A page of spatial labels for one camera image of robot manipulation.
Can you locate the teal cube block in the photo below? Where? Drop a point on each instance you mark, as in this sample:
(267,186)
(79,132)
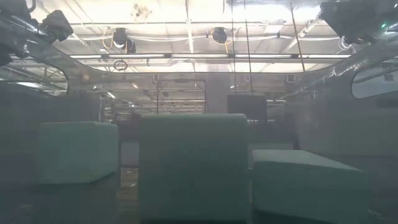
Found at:
(77,152)
(192,168)

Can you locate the teal rectangular block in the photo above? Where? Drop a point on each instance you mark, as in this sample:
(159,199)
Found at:
(304,186)

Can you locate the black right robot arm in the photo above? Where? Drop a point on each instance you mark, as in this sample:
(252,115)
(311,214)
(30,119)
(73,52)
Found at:
(357,18)

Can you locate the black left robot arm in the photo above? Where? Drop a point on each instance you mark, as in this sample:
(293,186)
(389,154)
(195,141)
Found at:
(18,31)

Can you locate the white square pillar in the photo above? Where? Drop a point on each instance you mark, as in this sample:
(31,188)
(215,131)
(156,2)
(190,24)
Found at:
(217,93)

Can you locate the black monitor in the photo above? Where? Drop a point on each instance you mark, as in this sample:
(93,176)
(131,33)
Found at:
(247,109)

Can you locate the dark smoky plastic bin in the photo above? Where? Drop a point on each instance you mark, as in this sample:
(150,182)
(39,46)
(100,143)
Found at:
(326,124)

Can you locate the black metal frame stand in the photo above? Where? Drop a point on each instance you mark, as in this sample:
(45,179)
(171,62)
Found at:
(157,96)

